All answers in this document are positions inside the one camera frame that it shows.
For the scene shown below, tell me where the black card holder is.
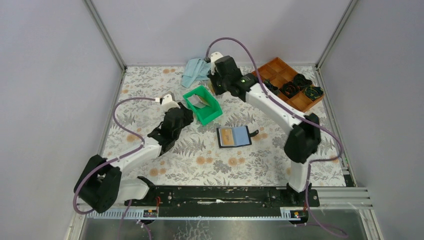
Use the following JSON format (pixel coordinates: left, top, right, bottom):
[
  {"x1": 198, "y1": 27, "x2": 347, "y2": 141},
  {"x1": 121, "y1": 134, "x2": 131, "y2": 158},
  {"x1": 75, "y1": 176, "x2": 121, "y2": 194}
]
[{"x1": 216, "y1": 125, "x2": 259, "y2": 148}]

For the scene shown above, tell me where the dark rolled strap right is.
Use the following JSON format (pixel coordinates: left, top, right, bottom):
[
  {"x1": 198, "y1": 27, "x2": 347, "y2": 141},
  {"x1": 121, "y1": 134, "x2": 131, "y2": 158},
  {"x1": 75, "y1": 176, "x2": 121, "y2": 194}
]
[{"x1": 304, "y1": 86, "x2": 325, "y2": 102}]

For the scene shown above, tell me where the stack of cards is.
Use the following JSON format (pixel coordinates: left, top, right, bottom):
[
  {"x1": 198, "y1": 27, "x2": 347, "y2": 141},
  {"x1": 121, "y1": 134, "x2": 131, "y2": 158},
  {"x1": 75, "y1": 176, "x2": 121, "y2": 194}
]
[{"x1": 188, "y1": 94, "x2": 211, "y2": 109}]

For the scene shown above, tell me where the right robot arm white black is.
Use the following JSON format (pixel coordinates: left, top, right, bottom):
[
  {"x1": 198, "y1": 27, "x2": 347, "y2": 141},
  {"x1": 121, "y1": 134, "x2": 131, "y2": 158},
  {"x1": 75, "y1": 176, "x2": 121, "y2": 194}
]
[{"x1": 206, "y1": 52, "x2": 321, "y2": 206}]

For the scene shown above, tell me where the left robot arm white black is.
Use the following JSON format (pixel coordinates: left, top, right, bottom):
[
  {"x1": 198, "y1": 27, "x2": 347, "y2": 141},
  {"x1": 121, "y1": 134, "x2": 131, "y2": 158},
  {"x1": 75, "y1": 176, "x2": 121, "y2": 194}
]
[{"x1": 72, "y1": 102, "x2": 194, "y2": 214}]

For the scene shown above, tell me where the dark rolled strap middle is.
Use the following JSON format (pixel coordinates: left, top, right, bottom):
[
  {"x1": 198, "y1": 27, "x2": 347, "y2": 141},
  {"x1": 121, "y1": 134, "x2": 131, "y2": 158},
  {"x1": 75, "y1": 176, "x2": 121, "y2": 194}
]
[{"x1": 279, "y1": 81, "x2": 301, "y2": 100}]

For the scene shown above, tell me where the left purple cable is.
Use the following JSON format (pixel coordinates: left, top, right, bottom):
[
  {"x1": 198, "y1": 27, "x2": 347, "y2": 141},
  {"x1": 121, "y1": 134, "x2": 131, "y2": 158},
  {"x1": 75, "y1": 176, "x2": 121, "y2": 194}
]
[{"x1": 72, "y1": 96, "x2": 162, "y2": 240}]

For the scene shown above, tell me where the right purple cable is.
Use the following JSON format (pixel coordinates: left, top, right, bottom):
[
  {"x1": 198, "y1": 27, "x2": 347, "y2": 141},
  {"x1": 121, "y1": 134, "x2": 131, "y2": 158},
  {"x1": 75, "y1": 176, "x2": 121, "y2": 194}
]
[{"x1": 204, "y1": 37, "x2": 349, "y2": 239}]

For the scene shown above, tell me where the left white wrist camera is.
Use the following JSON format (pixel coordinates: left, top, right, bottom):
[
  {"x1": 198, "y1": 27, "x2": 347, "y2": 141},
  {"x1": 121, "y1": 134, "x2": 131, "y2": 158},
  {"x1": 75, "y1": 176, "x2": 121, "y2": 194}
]
[{"x1": 154, "y1": 92, "x2": 180, "y2": 112}]

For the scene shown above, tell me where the dark rolled strap top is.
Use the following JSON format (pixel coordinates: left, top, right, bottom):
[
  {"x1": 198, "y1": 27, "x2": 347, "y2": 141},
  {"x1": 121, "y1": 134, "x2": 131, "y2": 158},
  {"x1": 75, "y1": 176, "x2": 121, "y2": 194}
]
[{"x1": 292, "y1": 73, "x2": 313, "y2": 91}]

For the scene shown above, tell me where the orange compartment tray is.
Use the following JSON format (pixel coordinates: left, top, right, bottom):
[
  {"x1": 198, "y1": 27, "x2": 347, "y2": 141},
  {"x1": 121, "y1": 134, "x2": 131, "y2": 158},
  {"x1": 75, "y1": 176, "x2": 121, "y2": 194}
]
[{"x1": 258, "y1": 57, "x2": 325, "y2": 112}]

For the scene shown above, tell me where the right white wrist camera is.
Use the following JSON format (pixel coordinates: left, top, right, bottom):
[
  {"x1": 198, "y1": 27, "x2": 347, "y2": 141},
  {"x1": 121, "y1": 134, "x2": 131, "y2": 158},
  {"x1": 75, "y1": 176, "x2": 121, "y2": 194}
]
[{"x1": 209, "y1": 51, "x2": 224, "y2": 75}]

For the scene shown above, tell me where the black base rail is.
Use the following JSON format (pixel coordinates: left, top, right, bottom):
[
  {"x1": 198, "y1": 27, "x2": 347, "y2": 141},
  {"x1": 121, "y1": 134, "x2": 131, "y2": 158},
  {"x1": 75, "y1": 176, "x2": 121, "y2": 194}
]
[{"x1": 124, "y1": 185, "x2": 320, "y2": 218}]

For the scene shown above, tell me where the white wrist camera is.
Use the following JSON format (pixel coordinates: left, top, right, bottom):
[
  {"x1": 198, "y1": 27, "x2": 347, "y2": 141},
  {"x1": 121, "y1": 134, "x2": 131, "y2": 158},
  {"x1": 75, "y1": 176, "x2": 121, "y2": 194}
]
[
  {"x1": 154, "y1": 92, "x2": 180, "y2": 112},
  {"x1": 209, "y1": 51, "x2": 224, "y2": 75}
]

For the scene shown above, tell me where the green plastic bin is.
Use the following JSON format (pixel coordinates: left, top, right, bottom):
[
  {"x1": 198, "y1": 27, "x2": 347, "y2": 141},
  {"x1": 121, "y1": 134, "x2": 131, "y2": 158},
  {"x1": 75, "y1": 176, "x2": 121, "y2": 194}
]
[{"x1": 183, "y1": 85, "x2": 223, "y2": 126}]

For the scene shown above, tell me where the purple cable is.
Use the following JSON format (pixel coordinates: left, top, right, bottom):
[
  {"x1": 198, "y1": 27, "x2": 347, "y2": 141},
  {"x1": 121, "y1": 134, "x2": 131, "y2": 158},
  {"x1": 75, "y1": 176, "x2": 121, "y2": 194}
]
[
  {"x1": 204, "y1": 37, "x2": 349, "y2": 239},
  {"x1": 72, "y1": 96, "x2": 162, "y2": 240}
]

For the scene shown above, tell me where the gold credit card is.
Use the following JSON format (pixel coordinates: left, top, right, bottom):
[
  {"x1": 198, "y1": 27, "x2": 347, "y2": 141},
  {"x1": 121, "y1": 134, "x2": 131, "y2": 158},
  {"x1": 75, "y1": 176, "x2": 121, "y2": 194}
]
[{"x1": 220, "y1": 128, "x2": 235, "y2": 147}]

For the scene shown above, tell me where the light blue cloth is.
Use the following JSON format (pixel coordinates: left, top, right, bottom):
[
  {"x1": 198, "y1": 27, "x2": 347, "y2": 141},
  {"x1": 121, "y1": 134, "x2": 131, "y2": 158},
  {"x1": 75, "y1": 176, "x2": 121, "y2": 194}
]
[{"x1": 181, "y1": 58, "x2": 211, "y2": 88}]

